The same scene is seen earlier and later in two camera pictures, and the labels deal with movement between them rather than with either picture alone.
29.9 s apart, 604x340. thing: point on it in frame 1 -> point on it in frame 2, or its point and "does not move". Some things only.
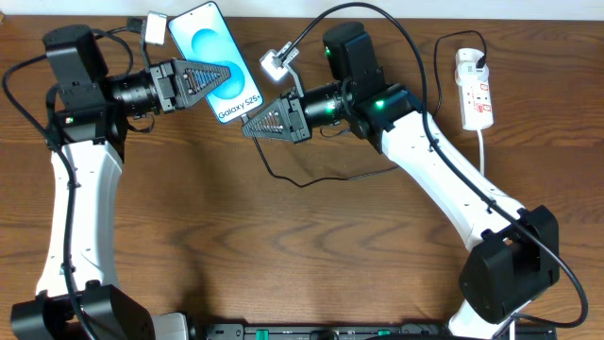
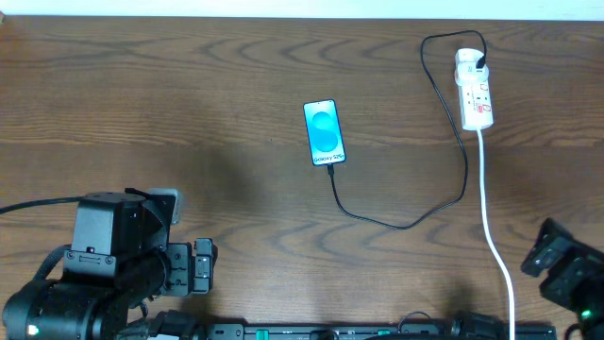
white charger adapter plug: x=466 y=71 does not move
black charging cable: x=347 y=178 -> x=483 y=58
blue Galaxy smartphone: x=204 y=37 -> x=324 y=131
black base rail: x=365 y=331 does not move
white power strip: x=476 y=105 does not move
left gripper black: x=169 y=84 -> x=197 y=282
